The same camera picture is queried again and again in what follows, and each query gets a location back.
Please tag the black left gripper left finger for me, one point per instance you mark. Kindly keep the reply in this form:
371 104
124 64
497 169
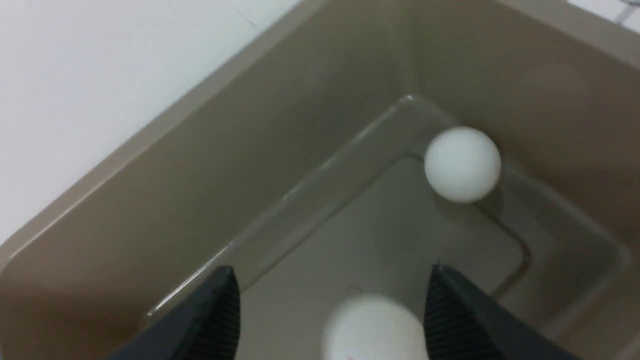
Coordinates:
204 326

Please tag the white ping-pong ball red logo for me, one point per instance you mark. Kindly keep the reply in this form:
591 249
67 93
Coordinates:
373 327

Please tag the olive plastic bin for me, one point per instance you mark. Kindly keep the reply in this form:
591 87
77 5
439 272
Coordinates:
300 163

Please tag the white black-grid tablecloth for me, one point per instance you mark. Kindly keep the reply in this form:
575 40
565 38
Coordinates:
625 13

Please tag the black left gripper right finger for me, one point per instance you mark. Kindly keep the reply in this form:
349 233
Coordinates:
462 322

